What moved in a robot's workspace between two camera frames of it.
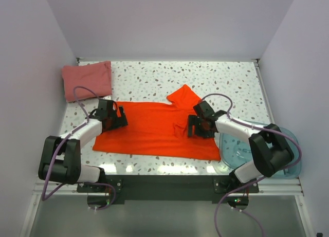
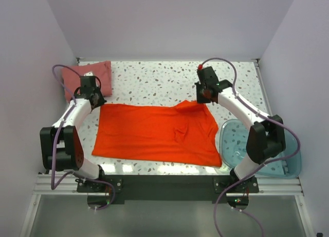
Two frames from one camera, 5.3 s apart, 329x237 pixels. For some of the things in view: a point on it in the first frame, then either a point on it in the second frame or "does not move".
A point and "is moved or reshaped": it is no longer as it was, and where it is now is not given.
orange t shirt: [160, 130] is moved or reshaped
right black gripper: [193, 120] to [199, 99]
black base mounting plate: [170, 187] does not move
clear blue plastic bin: [237, 155] does not move
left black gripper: [120, 121] to [101, 101]
